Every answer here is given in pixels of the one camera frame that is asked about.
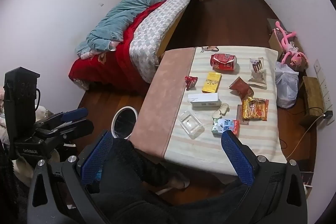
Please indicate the blue quilt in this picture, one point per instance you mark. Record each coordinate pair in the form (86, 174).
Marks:
(120, 16)

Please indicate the wooden box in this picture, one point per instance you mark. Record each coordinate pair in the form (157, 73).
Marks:
(313, 98)

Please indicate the small red wrapper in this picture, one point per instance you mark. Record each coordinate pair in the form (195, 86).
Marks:
(190, 81)

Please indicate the yellow snack packet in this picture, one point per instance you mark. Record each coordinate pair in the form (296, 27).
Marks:
(255, 108)

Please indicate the round white trash bin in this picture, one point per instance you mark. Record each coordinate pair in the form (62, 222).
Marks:
(123, 121)

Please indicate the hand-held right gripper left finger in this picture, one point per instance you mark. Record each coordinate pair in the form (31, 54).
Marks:
(97, 158)

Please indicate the person's dark trouser leg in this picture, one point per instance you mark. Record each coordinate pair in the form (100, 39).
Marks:
(126, 187)

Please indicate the yellow carton box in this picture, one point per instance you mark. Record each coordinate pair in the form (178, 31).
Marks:
(211, 82)

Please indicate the black charger plug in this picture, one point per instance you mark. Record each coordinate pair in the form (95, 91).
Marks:
(328, 115)

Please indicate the person's left forearm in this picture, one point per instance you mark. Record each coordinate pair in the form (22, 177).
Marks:
(8, 187)

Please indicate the white plastic bag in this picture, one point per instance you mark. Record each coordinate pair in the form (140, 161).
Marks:
(287, 85)

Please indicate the wooden bed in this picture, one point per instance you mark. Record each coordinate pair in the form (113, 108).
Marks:
(173, 27)

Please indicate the pink plush toy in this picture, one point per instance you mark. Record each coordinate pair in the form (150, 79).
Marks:
(294, 56)

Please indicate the crumpled beige wrapper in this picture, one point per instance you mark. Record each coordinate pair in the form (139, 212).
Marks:
(221, 109)

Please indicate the blue cloth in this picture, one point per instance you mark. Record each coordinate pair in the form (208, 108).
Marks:
(99, 175)

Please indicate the brown paper card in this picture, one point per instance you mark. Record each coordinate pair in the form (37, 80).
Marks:
(239, 115)

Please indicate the long white box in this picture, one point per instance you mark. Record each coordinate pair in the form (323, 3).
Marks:
(203, 100)

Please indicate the brown cardboard box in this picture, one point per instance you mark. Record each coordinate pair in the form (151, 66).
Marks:
(274, 40)

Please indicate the red sauce packet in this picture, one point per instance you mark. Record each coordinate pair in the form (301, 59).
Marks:
(240, 87)

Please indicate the blue milk carton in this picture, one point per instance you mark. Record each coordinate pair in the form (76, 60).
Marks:
(223, 127)

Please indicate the checkered bed sheet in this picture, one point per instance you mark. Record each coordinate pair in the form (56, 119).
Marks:
(157, 27)

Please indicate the crushed red can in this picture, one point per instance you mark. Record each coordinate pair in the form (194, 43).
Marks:
(223, 61)

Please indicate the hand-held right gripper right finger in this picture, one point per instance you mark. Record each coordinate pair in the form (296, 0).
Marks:
(236, 155)

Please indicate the red blanket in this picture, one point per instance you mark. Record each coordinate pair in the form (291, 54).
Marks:
(115, 66)

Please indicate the pink white garment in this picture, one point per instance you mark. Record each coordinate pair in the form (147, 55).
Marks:
(90, 53)

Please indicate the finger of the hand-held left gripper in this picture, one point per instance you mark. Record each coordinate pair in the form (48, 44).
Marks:
(74, 113)
(78, 127)

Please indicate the white wall socket panel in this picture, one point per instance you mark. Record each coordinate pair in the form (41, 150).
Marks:
(321, 77)

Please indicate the clear plastic tray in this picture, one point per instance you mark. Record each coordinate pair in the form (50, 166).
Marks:
(191, 124)

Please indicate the white chocolate stick packet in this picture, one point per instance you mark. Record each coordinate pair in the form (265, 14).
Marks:
(258, 74)

